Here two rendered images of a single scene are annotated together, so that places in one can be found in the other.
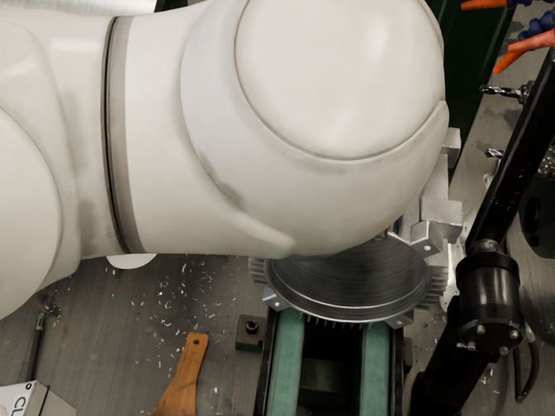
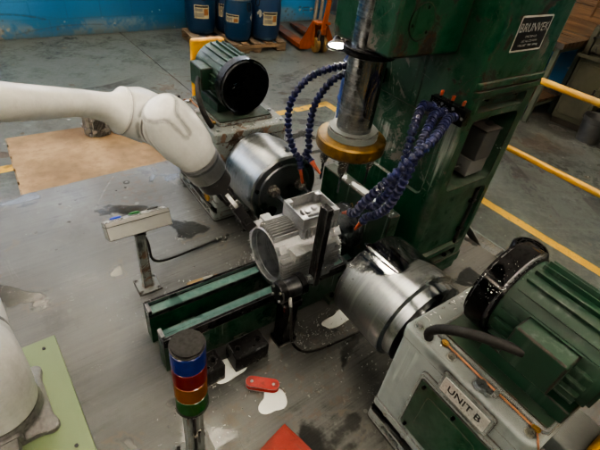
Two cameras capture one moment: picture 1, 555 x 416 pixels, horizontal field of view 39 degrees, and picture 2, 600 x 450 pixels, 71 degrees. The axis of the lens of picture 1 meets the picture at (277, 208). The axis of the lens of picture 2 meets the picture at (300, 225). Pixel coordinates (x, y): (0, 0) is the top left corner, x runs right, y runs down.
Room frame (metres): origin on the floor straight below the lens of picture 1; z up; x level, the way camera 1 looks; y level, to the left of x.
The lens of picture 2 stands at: (-0.06, -0.78, 1.82)
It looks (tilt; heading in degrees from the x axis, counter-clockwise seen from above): 39 degrees down; 49
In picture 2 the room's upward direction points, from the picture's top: 8 degrees clockwise
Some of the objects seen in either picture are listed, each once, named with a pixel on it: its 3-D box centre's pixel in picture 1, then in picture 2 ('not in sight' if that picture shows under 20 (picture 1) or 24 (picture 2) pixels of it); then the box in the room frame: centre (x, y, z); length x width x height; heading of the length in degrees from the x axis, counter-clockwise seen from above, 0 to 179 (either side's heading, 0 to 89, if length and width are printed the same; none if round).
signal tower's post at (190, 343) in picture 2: not in sight; (192, 407); (0.09, -0.37, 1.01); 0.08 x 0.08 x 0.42; 89
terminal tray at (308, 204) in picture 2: not in sight; (310, 214); (0.57, -0.08, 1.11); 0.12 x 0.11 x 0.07; 178
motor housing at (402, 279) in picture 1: (353, 199); (295, 244); (0.53, -0.08, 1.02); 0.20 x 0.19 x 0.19; 178
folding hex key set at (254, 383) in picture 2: not in sight; (262, 384); (0.30, -0.30, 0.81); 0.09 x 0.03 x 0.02; 139
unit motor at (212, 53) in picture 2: not in sight; (216, 106); (0.61, 0.56, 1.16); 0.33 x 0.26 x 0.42; 89
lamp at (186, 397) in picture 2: not in sight; (190, 382); (0.09, -0.37, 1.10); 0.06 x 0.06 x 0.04
